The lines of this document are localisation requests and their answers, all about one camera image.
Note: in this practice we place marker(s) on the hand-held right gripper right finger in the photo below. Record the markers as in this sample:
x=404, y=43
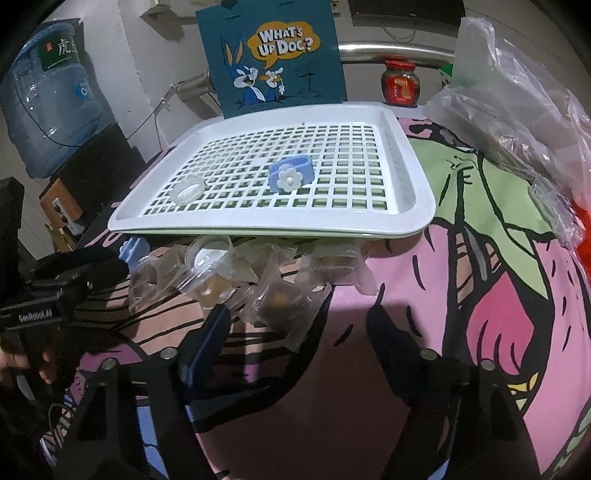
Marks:
x=398, y=344

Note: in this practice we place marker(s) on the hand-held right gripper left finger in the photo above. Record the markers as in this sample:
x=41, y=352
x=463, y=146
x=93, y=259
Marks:
x=210, y=341

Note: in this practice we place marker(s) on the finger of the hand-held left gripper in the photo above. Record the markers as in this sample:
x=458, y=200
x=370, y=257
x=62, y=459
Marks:
x=99, y=282
x=78, y=262

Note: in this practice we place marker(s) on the clear brown snack packet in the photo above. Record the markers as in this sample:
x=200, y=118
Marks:
x=212, y=285
x=277, y=300
x=332, y=263
x=143, y=279
x=253, y=258

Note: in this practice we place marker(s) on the blue flower clip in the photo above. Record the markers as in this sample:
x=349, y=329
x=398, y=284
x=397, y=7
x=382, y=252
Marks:
x=131, y=249
x=288, y=173

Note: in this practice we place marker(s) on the clear round lid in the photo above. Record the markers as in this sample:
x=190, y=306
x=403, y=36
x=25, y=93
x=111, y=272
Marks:
x=207, y=251
x=187, y=191

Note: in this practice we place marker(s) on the white slotted tray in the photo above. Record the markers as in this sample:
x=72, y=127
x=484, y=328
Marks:
x=277, y=230

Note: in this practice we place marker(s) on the person's left hand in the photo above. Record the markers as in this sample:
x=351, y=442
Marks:
x=45, y=357

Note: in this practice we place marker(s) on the orange cardboard box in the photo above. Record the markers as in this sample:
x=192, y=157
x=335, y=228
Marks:
x=60, y=203

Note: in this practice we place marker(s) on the blue water jug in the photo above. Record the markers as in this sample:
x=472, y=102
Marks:
x=55, y=115

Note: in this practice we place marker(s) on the red plastic bag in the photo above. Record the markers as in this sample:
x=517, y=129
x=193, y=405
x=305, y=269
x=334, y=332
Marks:
x=583, y=226

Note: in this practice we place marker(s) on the red label glass jar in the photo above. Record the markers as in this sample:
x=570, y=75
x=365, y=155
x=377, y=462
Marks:
x=400, y=85

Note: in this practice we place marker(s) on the teal cartoon rabbit tote bag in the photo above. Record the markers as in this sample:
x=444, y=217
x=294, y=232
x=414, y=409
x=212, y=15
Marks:
x=314, y=83

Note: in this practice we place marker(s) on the green and white box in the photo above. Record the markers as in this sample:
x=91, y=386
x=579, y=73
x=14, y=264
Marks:
x=445, y=74

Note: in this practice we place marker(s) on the clear plastic bag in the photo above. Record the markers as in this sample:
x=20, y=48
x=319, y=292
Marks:
x=508, y=92

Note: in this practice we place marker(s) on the metal rail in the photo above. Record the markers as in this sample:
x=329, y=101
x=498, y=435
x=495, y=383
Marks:
x=364, y=51

